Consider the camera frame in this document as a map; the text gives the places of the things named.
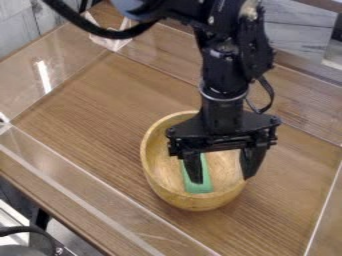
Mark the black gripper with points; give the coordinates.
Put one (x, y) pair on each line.
(223, 127)

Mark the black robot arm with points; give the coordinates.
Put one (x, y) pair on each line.
(237, 56)

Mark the green rectangular block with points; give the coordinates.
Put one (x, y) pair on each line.
(199, 188)

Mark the clear acrylic tray wall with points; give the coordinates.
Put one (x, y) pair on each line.
(118, 225)

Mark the brown wooden bowl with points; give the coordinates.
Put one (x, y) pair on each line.
(166, 175)

